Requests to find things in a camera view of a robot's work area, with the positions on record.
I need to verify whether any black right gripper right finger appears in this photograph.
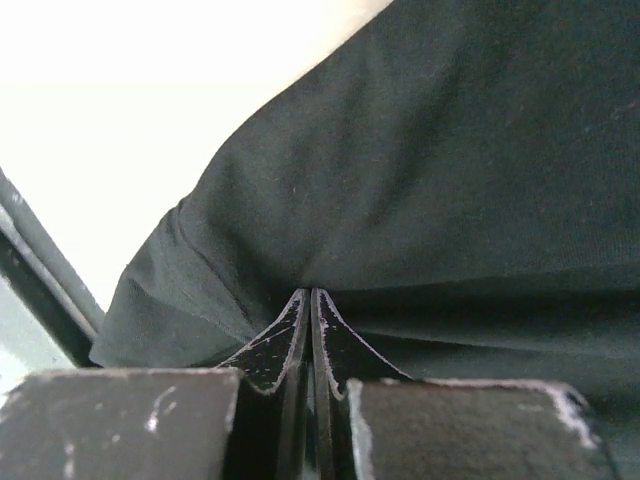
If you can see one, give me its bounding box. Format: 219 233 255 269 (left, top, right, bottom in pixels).
310 289 619 479

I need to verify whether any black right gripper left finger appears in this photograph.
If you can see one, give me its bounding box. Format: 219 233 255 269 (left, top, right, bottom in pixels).
1 290 310 479

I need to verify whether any black t-shirt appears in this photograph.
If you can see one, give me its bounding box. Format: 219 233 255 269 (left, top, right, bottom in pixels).
90 1 639 479

